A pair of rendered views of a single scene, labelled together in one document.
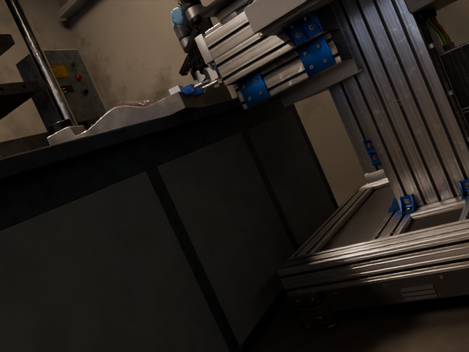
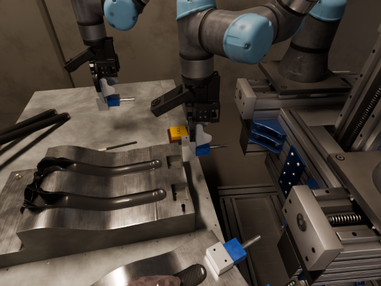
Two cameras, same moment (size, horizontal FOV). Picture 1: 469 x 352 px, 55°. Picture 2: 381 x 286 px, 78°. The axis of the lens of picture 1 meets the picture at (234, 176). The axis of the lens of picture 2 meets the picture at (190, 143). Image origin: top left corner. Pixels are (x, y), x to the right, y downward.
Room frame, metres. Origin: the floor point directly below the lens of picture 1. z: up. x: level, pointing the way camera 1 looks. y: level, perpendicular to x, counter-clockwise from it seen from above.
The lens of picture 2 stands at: (1.47, 0.22, 1.38)
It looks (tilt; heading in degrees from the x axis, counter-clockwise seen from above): 41 degrees down; 318
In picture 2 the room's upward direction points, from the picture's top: straight up
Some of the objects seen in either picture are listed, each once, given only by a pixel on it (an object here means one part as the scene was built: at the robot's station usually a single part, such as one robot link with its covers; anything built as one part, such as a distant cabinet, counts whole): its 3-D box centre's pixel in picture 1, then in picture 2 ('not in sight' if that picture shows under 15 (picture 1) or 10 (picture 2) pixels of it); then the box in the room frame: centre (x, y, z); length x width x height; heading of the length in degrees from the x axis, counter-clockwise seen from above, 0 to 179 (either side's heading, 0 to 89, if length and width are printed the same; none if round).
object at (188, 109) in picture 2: (206, 31); (200, 97); (1.83, -0.13, 1.09); 0.09 x 0.08 x 0.12; 53
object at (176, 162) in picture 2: not in sight; (174, 165); (1.86, -0.06, 0.87); 0.05 x 0.05 x 0.04; 59
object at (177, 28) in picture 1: (182, 28); (86, 0); (2.23, -0.06, 1.25); 0.09 x 0.08 x 0.11; 60
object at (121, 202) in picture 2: not in sight; (94, 181); (1.92, 0.15, 0.92); 0.35 x 0.16 x 0.09; 59
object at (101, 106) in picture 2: not in sight; (116, 100); (2.22, -0.08, 0.93); 0.13 x 0.05 x 0.05; 55
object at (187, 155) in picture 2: (224, 67); (204, 147); (1.82, -0.14, 0.93); 0.13 x 0.05 x 0.05; 53
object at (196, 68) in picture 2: (196, 14); (196, 64); (1.85, -0.13, 1.17); 0.08 x 0.08 x 0.05
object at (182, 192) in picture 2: not in sight; (181, 195); (1.77, -0.01, 0.87); 0.05 x 0.05 x 0.04; 59
